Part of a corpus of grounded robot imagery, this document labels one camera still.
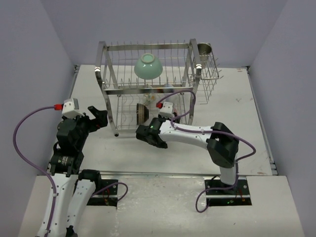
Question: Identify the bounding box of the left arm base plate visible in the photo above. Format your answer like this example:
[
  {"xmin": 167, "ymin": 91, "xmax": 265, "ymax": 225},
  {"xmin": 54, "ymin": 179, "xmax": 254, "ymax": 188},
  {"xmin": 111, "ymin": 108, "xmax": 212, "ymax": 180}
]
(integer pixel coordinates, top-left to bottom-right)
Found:
[{"xmin": 87, "ymin": 179, "xmax": 118, "ymax": 207}]

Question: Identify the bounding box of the celadon green bowl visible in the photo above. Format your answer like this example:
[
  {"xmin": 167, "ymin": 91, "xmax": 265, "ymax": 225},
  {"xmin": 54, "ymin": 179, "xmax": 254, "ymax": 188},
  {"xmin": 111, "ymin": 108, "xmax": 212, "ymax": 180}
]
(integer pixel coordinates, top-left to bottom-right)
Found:
[{"xmin": 134, "ymin": 53, "xmax": 163, "ymax": 80}]

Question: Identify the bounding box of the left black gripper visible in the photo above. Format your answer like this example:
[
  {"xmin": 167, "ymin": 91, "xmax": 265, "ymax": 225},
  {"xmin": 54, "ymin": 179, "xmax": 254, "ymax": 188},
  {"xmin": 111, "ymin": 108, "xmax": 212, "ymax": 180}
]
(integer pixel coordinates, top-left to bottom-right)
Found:
[{"xmin": 69, "ymin": 105, "xmax": 107, "ymax": 149}]

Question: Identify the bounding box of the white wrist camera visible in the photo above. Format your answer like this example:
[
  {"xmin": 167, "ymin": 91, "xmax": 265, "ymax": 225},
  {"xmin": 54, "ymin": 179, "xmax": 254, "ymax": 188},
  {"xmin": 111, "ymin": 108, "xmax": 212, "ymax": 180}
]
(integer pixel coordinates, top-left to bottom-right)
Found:
[
  {"xmin": 62, "ymin": 98, "xmax": 82, "ymax": 119},
  {"xmin": 157, "ymin": 101, "xmax": 175, "ymax": 119}
]

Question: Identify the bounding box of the wire utensil basket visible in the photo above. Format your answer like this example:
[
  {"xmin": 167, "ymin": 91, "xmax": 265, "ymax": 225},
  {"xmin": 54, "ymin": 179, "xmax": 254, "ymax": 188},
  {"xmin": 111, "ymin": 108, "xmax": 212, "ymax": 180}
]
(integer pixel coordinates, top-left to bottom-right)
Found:
[{"xmin": 197, "ymin": 52, "xmax": 222, "ymax": 105}]

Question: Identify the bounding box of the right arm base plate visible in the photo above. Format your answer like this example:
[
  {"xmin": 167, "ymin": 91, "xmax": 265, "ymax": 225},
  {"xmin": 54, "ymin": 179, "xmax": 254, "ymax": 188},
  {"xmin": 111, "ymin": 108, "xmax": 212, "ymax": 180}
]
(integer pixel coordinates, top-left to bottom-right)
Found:
[{"xmin": 206, "ymin": 177, "xmax": 252, "ymax": 207}]

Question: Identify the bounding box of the brown patterned bowl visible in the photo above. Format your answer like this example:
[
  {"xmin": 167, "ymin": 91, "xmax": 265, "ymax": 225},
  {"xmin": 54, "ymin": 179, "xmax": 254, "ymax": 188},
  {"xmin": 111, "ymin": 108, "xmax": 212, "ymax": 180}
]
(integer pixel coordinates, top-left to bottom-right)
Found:
[{"xmin": 136, "ymin": 103, "xmax": 149, "ymax": 125}]

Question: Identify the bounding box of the light blue white bowl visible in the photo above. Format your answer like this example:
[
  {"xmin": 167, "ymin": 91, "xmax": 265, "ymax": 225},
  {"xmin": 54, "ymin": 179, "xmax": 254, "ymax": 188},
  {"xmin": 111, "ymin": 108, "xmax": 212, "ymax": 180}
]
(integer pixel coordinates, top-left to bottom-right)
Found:
[{"xmin": 164, "ymin": 83, "xmax": 181, "ymax": 104}]

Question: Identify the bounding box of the steel utensil cup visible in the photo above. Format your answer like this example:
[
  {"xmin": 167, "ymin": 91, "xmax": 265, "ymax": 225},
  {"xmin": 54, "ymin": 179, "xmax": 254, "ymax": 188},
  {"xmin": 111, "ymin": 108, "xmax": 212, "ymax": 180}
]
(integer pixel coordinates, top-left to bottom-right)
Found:
[{"xmin": 197, "ymin": 43, "xmax": 212, "ymax": 63}]

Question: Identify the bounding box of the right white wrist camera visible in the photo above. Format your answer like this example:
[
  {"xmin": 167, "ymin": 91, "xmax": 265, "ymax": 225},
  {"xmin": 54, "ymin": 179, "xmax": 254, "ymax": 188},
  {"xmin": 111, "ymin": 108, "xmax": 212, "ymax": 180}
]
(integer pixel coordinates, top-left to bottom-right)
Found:
[{"xmin": 157, "ymin": 101, "xmax": 175, "ymax": 119}]

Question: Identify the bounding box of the stainless steel dish rack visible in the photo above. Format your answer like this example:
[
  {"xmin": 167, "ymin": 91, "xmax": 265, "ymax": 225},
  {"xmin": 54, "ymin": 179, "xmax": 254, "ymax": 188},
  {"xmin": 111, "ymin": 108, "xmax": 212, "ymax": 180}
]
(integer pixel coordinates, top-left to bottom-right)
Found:
[{"xmin": 94, "ymin": 38, "xmax": 203, "ymax": 138}]

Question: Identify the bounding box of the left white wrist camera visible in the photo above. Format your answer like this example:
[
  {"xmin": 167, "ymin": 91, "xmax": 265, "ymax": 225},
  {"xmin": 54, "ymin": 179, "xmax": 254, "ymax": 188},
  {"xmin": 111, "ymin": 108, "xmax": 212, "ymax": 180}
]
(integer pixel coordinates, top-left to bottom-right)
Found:
[{"xmin": 62, "ymin": 98, "xmax": 82, "ymax": 119}]

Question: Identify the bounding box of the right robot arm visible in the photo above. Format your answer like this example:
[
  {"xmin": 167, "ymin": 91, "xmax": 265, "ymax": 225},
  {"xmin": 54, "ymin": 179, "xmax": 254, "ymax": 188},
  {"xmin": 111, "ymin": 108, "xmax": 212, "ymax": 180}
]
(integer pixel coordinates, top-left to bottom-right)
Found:
[{"xmin": 136, "ymin": 118, "xmax": 239, "ymax": 194}]

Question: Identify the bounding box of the yellow flower bowl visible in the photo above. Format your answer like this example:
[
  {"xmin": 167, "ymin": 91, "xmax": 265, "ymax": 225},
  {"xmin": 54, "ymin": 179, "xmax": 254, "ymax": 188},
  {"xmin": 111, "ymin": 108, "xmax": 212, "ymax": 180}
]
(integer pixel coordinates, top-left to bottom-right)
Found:
[{"xmin": 143, "ymin": 93, "xmax": 156, "ymax": 106}]

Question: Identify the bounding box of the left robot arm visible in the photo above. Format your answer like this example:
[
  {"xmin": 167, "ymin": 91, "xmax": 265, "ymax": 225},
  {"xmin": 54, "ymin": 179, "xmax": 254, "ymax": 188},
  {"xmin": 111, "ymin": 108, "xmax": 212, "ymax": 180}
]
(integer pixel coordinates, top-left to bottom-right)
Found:
[{"xmin": 37, "ymin": 106, "xmax": 108, "ymax": 237}]

